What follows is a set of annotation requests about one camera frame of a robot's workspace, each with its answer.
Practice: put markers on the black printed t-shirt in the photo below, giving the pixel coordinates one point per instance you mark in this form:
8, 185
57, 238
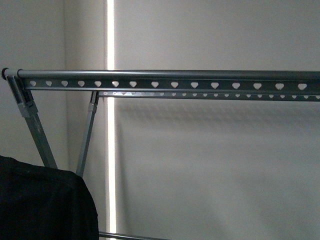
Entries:
42, 203

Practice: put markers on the grey metal drying rack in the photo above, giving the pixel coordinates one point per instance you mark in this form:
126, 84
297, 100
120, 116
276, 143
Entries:
207, 154

